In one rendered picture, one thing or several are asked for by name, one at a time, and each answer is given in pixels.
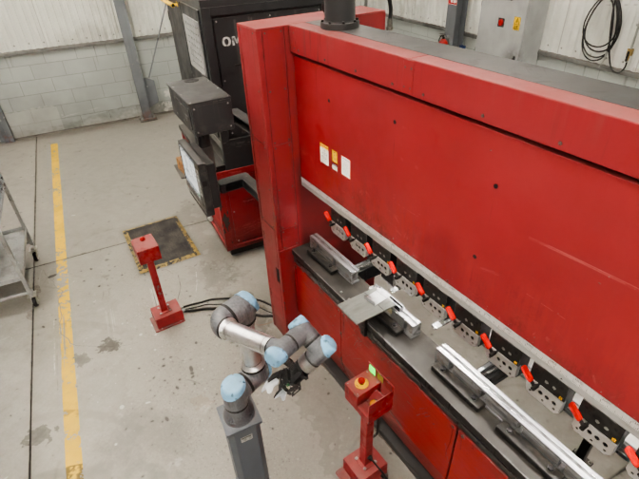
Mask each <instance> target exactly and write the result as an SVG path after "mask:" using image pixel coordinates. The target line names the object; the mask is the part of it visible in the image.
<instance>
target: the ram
mask: <svg viewBox="0 0 639 479"><path fill-rule="evenodd" d="M294 66H295V81H296V96H297V111H298V127H299V142H300V173H301V176H302V177H303V178H304V179H305V180H307V181H308V182H310V183H311V184H313V185H314V186H315V187H316V188H317V189H318V190H320V191H321V192H322V193H324V194H325V195H327V196H328V197H329V198H331V199H332V200H333V201H335V202H337V203H338V204H339V205H341V206H342V207H343V208H345V209H346V210H347V211H349V212H350V213H352V214H353V215H354V216H356V217H357V218H358V219H360V220H361V221H363V222H364V223H366V224H367V225H368V226H370V227H371V228H372V229H374V230H375V231H377V232H378V233H379V234H381V235H382V236H383V237H384V238H386V239H387V240H389V241H390V242H391V243H393V244H394V245H395V246H396V247H398V248H399V249H401V250H402V251H403V252H405V253H406V254H407V255H409V256H410V257H411V258H413V259H415V260H416V261H417V262H419V263H420V264H421V265H423V266H424V267H425V268H427V269H428V270H430V271H431V272H432V273H434V274H435V275H436V276H438V277H439V278H441V279H442V280H444V281H445V282H446V283H448V284H449V285H450V286H452V287H453V288H455V289H456V290H457V291H458V292H459V293H460V294H462V295H463V296H464V297H466V298H468V299H469V300H470V301H472V302H473V303H474V304H476V305H477V306H479V307H480V308H481V309H483V310H484V311H485V312H487V313H488V314H489V315H491V316H493V317H494V318H495V319H497V320H498V321H499V322H501V323H502V324H503V325H505V326H506V327H508V328H509V329H510V330H512V331H513V332H514V333H516V334H517V335H519V336H520V337H522V338H523V339H524V340H526V341H527V342H528V343H530V344H531V345H533V346H534V348H536V349H537V350H538V351H540V352H541V353H543V354H544V355H546V356H547V357H548V358H550V359H551V360H552V361H554V362H555V363H557V364H558V365H559V366H561V367H562V368H563V369H565V370H566V371H567V372H569V373H570V374H572V375H573V376H575V377H576V378H577V379H579V380H580V381H582V382H583V383H584V384H586V385H587V386H588V387H590V388H591V389H592V390H594V391H595V392H597V393H598V394H600V395H601V396H602V397H604V398H605V399H606V400H608V401H609V402H610V403H611V404H612V405H614V406H615V407H616V408H618V409H619V410H621V411H622V412H624V413H625V414H626V415H628V416H629V417H630V418H632V419H633V420H635V421H636V422H637V423H639V180H638V179H635V178H633V177H631V176H628V175H625V174H622V173H620V172H617V171H614V170H611V169H609V168H606V167H604V166H602V165H599V164H596V163H592V162H589V161H586V160H584V159H581V158H578V157H575V156H573V155H571V154H568V153H565V152H563V151H560V150H557V149H555V148H552V147H549V146H546V145H544V144H540V143H537V142H535V141H532V140H529V139H527V138H524V137H521V136H518V135H516V134H513V133H511V132H508V131H506V130H503V129H500V128H498V127H495V126H492V125H488V124H485V123H482V122H480V121H478V120H475V119H472V118H470V117H467V116H464V115H461V114H459V113H456V112H453V111H451V110H449V109H446V108H443V107H441V106H438V105H433V104H431V103H428V102H425V101H422V100H420V99H418V98H415V97H413V96H410V95H408V94H404V93H402V92H399V91H396V90H393V89H391V88H389V87H386V86H382V85H379V84H376V83H374V82H371V81H368V80H365V79H363V78H360V77H358V76H356V75H353V74H350V73H347V72H345V71H342V70H339V69H336V68H334V67H329V66H327V65H325V64H322V63H319V62H317V61H314V60H311V59H308V58H306V57H303V56H300V55H295V56H294ZM320 143H322V144H324V145H326V146H328V160H329V166H328V165H326V164H325V163H323V162H321V161H320ZM332 149H333V150H334V151H336V152H338V163H334V162H333V161H332ZM341 155H342V156H343V157H345V158H347V159H348V160H350V180H349V179H348V178H346V177H345V176H343V175H341ZM332 163H333V164H335V165H336V166H337V167H338V172H337V171H336V170H334V169H333V167H332ZM301 185H302V186H304V187H305V188H306V189H308V190H309V191H310V192H312V193H313V194H314V195H316V196H317V197H318V198H320V199H321V200H322V201H324V202H325V203H327V204H328V205H329V206H330V207H332V208H333V209H334V210H336V211H337V212H338V213H340V214H341V215H342V216H343V217H345V218H346V219H347V220H349V221H350V222H352V223H353V224H354V225H355V226H356V227H358V228H359V229H360V230H362V231H363V232H364V233H366V234H367V235H368V236H370V237H371V238H372V239H373V240H375V241H376V242H378V243H379V244H380V245H382V246H383V247H384V248H386V249H387V250H388V251H390V252H391V253H392V254H394V255H395V256H396V257H398V258H399V259H401V260H402V261H403V262H405V263H406V264H407V265H409V266H410V267H411V268H413V269H414V270H415V271H416V272H418V273H419V274H420V275H422V276H423V277H424V278H426V279H427V280H429V281H430V282H431V283H433V284H434V286H436V287H437V288H438V289H440V290H441V291H442V292H444V293H445V294H446V295H448V296H449V297H451V298H452V299H453V300H455V301H456V302H457V303H458V304H460V305H461V306H462V307H464V308H465V309H466V310H468V311H469V312H470V313H472V314H473V315H474V316H476V317H477V318H479V319H480V320H481V321H483V322H484V323H485V324H487V325H488V326H489V327H491V328H492V329H493V330H495V331H496V332H497V333H499V334H500V335H501V336H503V337H504V338H505V339H507V340H508V341H509V342H511V343H512V344H513V345H514V346H515V347H516V348H518V349H519V350H520V351H522V352H523V353H524V354H526V355H527V356H529V357H530V358H531V359H533V360H534V361H535V362H537V363H538V364H539V365H541V366H542V367H543V368H544V369H546V370H547V371H548V372H550V373H551V374H553V375H554V376H555V377H557V378H558V379H559V380H561V381H562V382H563V383H565V384H566V385H567V386H569V387H570V388H571V389H573V390H574V391H575V392H577V393H578V394H580V395H581V396H582V397H583V398H585V399H586V400H587V401H589V402H590V403H591V404H592V405H593V406H594V407H596V408H597V409H598V410H600V411H601V412H603V413H604V414H605V415H607V416H608V417H609V418H611V419H612V420H613V421H615V422H616V423H617V424H619V425H620V426H621V427H623V428H624V429H625V430H626V431H628V432H629V433H631V434H632V435H633V436H635V437H636V438H637V439H639V431H637V430H636V429H634V428H633V427H632V426H630V425H629V424H627V423H626V422H625V421H623V420H622V419H621V418H619V417H618V416H617V415H615V414H614V413H613V412H611V411H610V410H608V409H607V408H606V407H604V406H603V405H602V404H600V403H599V402H598V401H596V400H595V399H594V398H592V397H591V396H590V395H588V394H587V393H585V392H584V391H582V390H581V389H580V388H578V387H577V386H576V385H574V384H573V383H572V382H570V381H569V379H567V378H566V377H565V376H563V375H562V374H560V373H559V372H558V371H556V370H555V369H554V368H552V367H551V366H550V365H548V364H547V363H546V362H544V361H543V360H541V359H540V358H539V357H537V356H536V355H535V354H533V353H532V352H530V351H529V350H528V349H526V348H525V347H524V346H522V345H521V344H520V343H518V342H517V341H516V340H514V339H513V338H512V337H510V336H509V335H507V334H506V333H505V332H503V331H502V330H501V329H499V328H498V327H496V326H495V325H494V324H492V323H491V321H489V320H488V319H487V318H485V317H484V316H482V315H481V314H480V313H478V312H477V311H476V310H474V309H473V308H472V307H470V306H469V305H468V304H466V303H465V302H464V301H462V300H461V299H460V298H458V297H456V296H455V295H454V294H452V293H451V292H450V291H448V290H447V289H446V288H444V287H443V286H442V285H440V284H439V283H438V282H436V281H435V280H434V279H432V278H431V277H429V276H428V275H427V274H425V273H424V272H423V271H421V270H420V269H419V268H417V267H416V266H414V264H413V263H411V262H410V261H409V260H407V259H406V258H404V257H403V256H402V255H400V254H399V253H398V252H396V251H395V250H394V249H392V248H391V247H390V246H388V245H387V244H386V243H384V242H383V241H382V240H380V239H379V238H377V237H376V236H375V235H373V234H372V233H370V232H369V231H368V230H366V229H365V228H364V227H362V226H361V225H360V224H358V223H357V222H356V221H354V220H353V219H351V218H350V217H349V216H347V215H346V214H345V213H343V212H342V211H341V210H339V209H338V208H337V207H336V206H335V205H334V204H332V203H331V202H329V201H328V200H326V199H325V198H324V197H322V196H321V195H320V194H318V193H317V192H316V191H314V190H313V189H312V188H310V187H309V186H308V185H306V184H305V183H304V182H301Z"/></svg>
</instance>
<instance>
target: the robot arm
mask: <svg viewBox="0 0 639 479"><path fill-rule="evenodd" d="M259 309H260V305H259V303H258V301H257V300H256V299H255V298H254V297H253V296H252V295H251V294H250V293H248V292H246V291H240V292H238V293H237V294H235V295H234V296H233V297H232V298H230V299H229V300H227V301H226V302H225V303H223V304H222V305H220V306H219V307H217V308H216V309H215V310H214V312H213V313H212V315H211V318H210V326H211V330H212V332H213V333H214V335H215V336H217V337H218V338H220V339H222V340H231V341H233V342H236V343H238V344H239V345H240V349H241V354H242V363H241V367H242V370H241V371H240V372H239V373H238V374H231V375H229V376H227V377H226V378H225V379H224V380H223V382H222V385H221V395H222V398H223V404H224V408H223V420H224V422H225V424H226V425H228V426H229V427H232V428H241V427H243V426H245V425H247V424H248V423H249V422H250V421H251V420H252V419H253V417H254V413H255V412H254V406H253V404H252V403H251V402H250V400H249V399H248V396H249V395H251V394H252V393H253V392H254V391H255V390H256V389H257V388H258V387H259V386H260V385H261V384H263V383H264V382H265V381H266V380H267V379H268V380H267V381H266V383H265V384H264V386H263V387H262V390H261V392H262V393H263V392H264V391H267V393H271V392H272V391H273V389H274V387H275V386H276V385H278V384H279V379H280V385H279V390H278V391H277V392H276V393H275V396H274V398H278V397H281V400H282V401H284V400H285V396H286V393H287V394H289V395H291V394H292V397H293V396H294V395H295V394H296V393H294V392H295V391H296V390H298V392H299V391H300V390H301V385H300V383H301V381H302V380H303V379H305V380H307V379H308V375H309V374H310V373H311V372H313V371H314V370H315V369H316V368H317V367H318V366H319V365H321V364H322V363H323V362H324V361H325V360H326V359H328V358H329V357H330V356H331V355H332V354H333V353H334V352H335V351H336V350H337V343H336V342H335V340H334V339H333V338H332V337H330V336H329V335H323V336H321V335H320V334H319V333H318V331H317V330H316V329H315V328H314V327H313V326H312V325H311V323H310V322H309V321H308V320H307V319H306V318H305V317H304V316H302V315H300V316H298V317H296V318H295V319H294V320H293V321H292V322H291V323H290V324H289V325H288V329H289V331H288V332H287V333H286V334H285V335H284V336H283V337H281V338H280V339H278V338H276V337H273V336H271V335H268V334H265V333H263V332H260V331H257V330H255V327H254V323H255V321H256V315H255V313H256V312H258V310H259ZM302 345H303V346H304V347H305V349H307V351H306V352H304V353H303V354H302V355H301V356H300V357H299V358H298V360H296V362H294V361H293V359H291V358H290V356H291V355H292V354H294V353H295V352H296V351H297V350H298V349H299V348H300V347H301V346H302ZM261 354H263V355H264V357H263V356H261ZM281 364H284V365H285V366H286V367H289V368H283V369H282V370H279V371H277V372H275V373H273V374H272V367H275V368H278V367H279V366H280V365H281ZM271 366H272V367H271ZM271 374H272V375H271Z"/></svg>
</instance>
